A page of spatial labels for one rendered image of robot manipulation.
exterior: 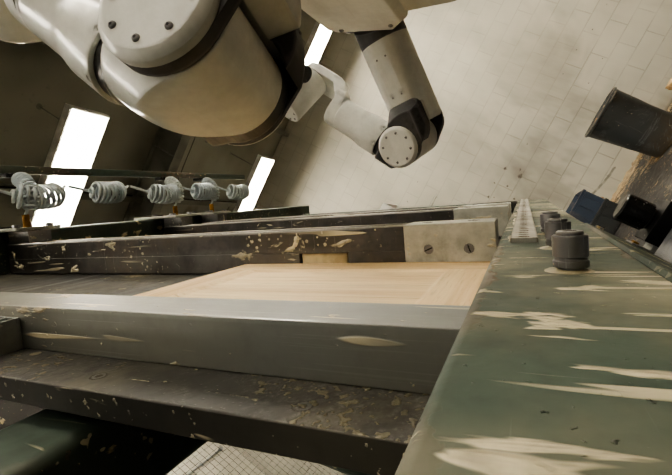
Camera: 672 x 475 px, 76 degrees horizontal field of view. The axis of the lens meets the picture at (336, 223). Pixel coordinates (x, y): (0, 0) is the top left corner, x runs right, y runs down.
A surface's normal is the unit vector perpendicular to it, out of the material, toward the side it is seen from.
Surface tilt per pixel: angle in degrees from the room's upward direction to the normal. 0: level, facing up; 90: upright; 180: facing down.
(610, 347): 59
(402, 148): 90
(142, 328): 90
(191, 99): 128
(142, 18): 90
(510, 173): 90
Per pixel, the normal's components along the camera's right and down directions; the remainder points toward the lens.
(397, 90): -0.51, 0.37
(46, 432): -0.07, -1.00
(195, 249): -0.40, 0.08
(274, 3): 0.24, 0.93
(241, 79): 0.77, 0.55
